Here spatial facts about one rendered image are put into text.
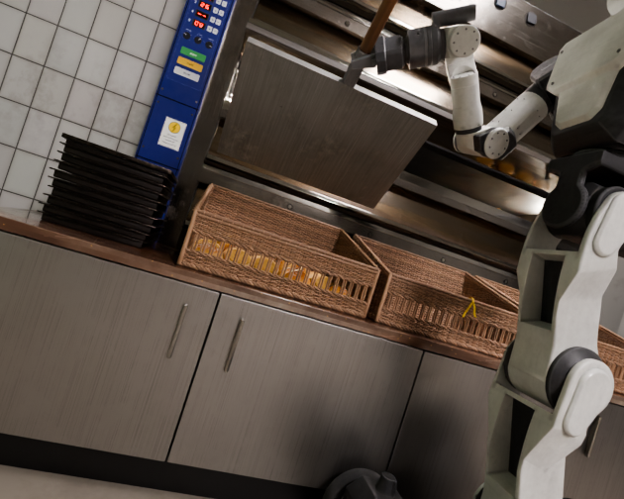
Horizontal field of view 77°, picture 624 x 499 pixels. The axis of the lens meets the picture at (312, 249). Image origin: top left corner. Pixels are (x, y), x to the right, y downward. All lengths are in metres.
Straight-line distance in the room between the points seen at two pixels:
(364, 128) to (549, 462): 0.90
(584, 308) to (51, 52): 1.76
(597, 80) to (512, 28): 1.20
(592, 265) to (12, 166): 1.71
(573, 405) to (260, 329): 0.70
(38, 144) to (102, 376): 0.91
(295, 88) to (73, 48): 0.90
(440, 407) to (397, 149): 0.77
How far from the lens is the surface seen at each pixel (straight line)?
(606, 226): 0.94
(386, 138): 1.19
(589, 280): 0.95
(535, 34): 2.28
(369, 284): 1.15
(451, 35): 1.06
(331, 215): 1.62
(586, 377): 0.94
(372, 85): 1.61
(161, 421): 1.13
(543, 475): 1.03
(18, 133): 1.73
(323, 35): 1.80
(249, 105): 1.16
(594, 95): 1.03
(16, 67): 1.78
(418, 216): 1.77
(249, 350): 1.06
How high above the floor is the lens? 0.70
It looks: 1 degrees up
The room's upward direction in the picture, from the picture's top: 18 degrees clockwise
